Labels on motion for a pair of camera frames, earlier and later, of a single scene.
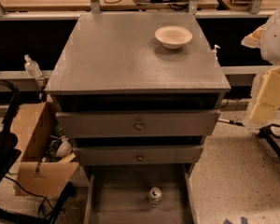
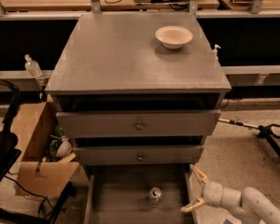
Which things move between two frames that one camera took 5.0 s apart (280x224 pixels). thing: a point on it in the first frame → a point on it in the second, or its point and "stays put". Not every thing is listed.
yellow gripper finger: x=273 y=91 → x=196 y=203
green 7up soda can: x=155 y=197 stays put
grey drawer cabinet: x=136 y=93 stays put
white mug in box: x=64 y=147 stays put
